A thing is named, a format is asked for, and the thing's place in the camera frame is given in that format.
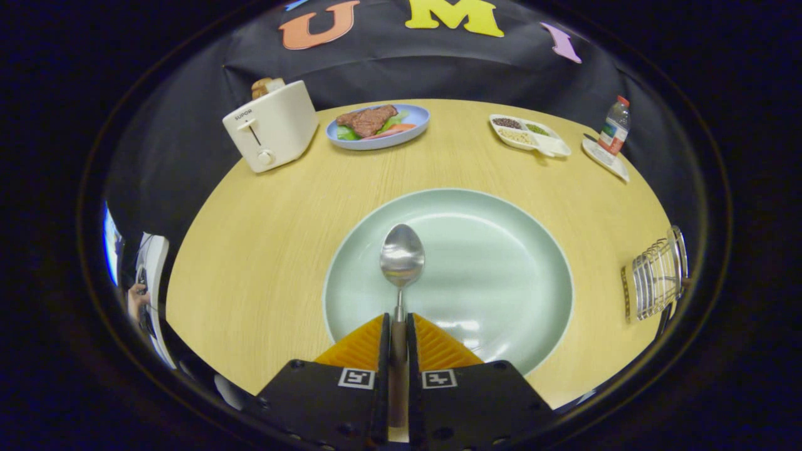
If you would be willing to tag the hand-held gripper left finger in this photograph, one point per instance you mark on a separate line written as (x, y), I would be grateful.
(332, 407)

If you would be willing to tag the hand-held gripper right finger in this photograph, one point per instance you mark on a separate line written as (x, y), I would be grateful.
(476, 407)

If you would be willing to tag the pale green plate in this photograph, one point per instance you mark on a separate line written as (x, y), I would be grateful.
(489, 269)

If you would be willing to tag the white side desk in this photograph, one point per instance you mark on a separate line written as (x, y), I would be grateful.
(156, 263)

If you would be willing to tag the white divided dish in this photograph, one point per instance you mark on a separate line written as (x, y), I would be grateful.
(551, 147)

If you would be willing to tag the computer monitor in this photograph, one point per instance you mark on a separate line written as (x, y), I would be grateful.
(113, 244)

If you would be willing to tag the green lettuce leaf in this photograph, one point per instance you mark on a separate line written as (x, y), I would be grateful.
(346, 133)

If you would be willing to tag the blue plate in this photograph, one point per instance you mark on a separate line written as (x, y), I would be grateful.
(401, 139)

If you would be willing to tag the white square coaster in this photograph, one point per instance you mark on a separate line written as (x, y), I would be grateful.
(611, 164)

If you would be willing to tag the white toaster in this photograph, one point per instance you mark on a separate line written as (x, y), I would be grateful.
(276, 128)

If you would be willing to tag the red tomato slice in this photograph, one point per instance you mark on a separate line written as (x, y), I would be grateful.
(398, 129)

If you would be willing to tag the brown steak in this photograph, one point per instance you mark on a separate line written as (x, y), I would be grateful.
(366, 120)

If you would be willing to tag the clear plastic water bottle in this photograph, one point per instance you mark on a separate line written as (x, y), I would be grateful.
(614, 128)

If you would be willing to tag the brown toast slice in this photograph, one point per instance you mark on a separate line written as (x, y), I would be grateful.
(266, 86)

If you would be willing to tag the black backdrop cloth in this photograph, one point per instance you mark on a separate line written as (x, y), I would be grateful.
(376, 69)

